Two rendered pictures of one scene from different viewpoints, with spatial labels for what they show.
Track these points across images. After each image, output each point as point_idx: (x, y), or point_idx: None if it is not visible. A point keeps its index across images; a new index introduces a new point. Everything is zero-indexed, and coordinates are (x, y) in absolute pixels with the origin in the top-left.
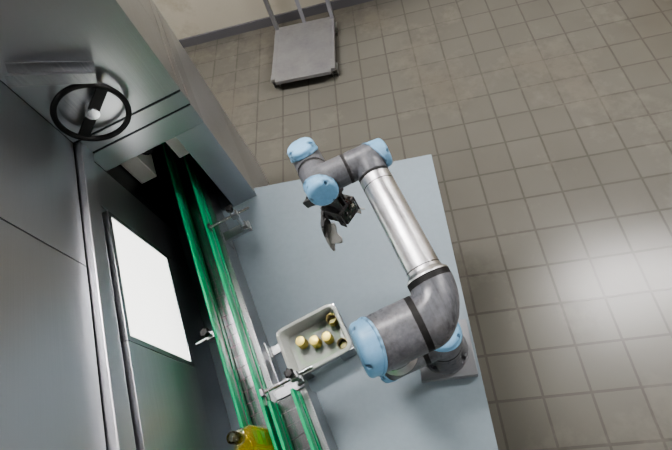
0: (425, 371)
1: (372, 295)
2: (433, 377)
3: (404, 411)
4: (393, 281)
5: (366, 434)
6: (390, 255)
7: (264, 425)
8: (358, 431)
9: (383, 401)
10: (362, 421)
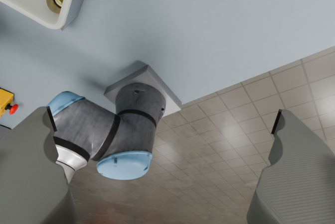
0: (112, 95)
1: None
2: (112, 102)
3: (75, 81)
4: (196, 15)
5: (29, 60)
6: None
7: None
8: (23, 53)
9: (64, 63)
10: (33, 53)
